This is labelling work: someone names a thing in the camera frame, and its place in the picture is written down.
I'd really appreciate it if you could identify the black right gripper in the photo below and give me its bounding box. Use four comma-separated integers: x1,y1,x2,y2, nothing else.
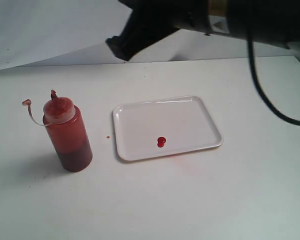
105,0,210,61

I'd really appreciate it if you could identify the red sauce squeeze bottle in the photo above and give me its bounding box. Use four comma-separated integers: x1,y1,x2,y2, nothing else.
22,90,93,173

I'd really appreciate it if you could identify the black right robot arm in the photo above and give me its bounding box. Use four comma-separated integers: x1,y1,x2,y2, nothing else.
106,0,300,61

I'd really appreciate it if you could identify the red sauce blob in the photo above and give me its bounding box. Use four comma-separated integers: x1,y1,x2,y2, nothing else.
157,136,167,148

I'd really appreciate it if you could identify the white rectangular plastic tray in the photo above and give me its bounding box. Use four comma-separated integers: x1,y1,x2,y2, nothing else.
112,95,223,162

